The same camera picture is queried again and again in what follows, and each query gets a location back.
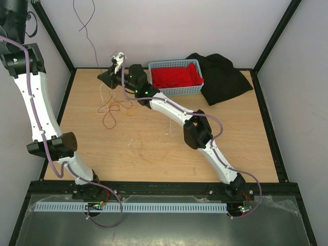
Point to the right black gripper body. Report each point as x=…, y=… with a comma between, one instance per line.
x=115, y=79

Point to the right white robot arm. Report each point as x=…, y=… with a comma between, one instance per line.
x=197, y=132

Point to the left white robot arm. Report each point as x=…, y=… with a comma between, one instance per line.
x=25, y=65

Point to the red cloth in basket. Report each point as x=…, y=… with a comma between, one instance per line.
x=175, y=77

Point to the black folded cloth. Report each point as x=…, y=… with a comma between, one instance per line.
x=222, y=81

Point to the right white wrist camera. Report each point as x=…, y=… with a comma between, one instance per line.
x=118, y=59

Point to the black metal frame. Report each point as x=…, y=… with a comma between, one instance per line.
x=281, y=188

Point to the light blue slotted cable duct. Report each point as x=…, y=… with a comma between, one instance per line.
x=217, y=208

